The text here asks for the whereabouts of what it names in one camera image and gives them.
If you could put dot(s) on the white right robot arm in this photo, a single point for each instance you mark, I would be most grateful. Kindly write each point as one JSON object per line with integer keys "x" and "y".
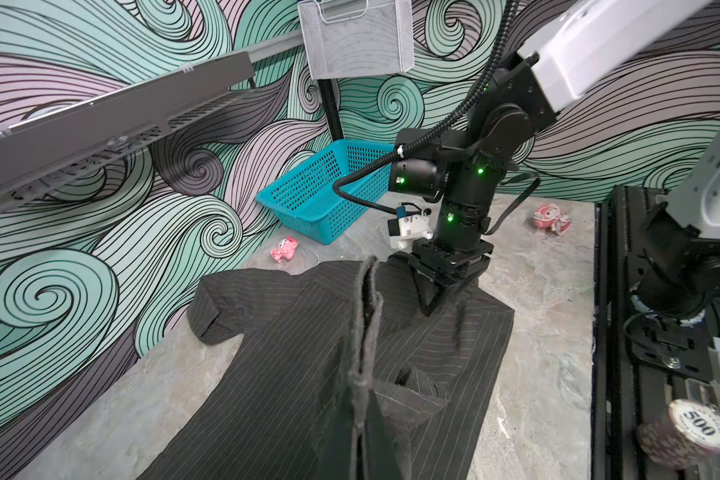
{"x": 527, "y": 90}

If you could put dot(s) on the pink cartoon sticker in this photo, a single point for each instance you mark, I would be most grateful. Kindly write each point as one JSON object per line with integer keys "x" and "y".
{"x": 550, "y": 217}

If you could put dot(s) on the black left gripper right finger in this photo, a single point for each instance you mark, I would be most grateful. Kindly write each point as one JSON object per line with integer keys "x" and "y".
{"x": 377, "y": 458}

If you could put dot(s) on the clear plastic wall holder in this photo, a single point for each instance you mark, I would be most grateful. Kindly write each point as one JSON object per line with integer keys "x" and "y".
{"x": 351, "y": 39}

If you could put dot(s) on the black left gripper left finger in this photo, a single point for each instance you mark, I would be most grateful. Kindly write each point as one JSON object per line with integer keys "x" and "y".
{"x": 339, "y": 441}

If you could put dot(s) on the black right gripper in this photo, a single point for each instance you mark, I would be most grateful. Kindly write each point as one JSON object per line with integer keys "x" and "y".
{"x": 434, "y": 267}

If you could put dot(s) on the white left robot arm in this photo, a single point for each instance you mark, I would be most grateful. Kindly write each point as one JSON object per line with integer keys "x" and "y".
{"x": 673, "y": 274}

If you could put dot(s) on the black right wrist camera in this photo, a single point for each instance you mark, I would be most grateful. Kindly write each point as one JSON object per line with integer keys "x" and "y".
{"x": 411, "y": 223}

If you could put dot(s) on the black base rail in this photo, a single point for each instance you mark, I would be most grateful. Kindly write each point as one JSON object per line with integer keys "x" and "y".
{"x": 640, "y": 364}

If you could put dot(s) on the aluminium rail back wall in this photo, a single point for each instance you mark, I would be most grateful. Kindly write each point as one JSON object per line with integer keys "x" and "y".
{"x": 274, "y": 46}

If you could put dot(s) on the black perforated metal shelf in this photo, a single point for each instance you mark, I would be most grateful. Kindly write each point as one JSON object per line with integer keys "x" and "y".
{"x": 49, "y": 151}

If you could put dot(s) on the teal plastic basket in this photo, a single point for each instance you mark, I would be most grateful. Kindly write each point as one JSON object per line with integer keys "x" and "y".
{"x": 303, "y": 199}

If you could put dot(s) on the small pink toy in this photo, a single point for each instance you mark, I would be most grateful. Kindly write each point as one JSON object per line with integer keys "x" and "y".
{"x": 285, "y": 250}

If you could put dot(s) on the dark grey pinstriped shirt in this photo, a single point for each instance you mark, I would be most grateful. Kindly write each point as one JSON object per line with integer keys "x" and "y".
{"x": 338, "y": 333}

